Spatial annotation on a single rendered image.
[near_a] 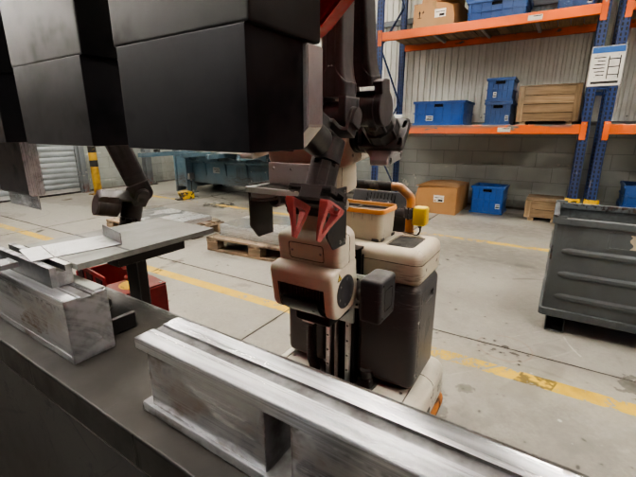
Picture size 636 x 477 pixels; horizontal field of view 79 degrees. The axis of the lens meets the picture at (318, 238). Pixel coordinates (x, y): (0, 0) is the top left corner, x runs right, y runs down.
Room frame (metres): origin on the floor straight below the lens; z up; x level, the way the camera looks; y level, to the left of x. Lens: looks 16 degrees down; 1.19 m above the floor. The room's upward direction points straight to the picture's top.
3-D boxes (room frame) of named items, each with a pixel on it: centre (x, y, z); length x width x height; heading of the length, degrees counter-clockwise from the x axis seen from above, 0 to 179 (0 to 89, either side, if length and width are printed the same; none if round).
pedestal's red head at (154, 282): (1.02, 0.55, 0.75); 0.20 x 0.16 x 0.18; 49
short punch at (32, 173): (0.57, 0.44, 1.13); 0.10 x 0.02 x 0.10; 57
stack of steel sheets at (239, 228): (3.88, 0.42, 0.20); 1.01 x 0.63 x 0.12; 61
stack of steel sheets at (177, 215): (4.60, 1.86, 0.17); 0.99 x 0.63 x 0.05; 56
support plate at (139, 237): (0.70, 0.36, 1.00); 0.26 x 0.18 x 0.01; 147
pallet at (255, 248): (3.88, 0.42, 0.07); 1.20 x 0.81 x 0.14; 61
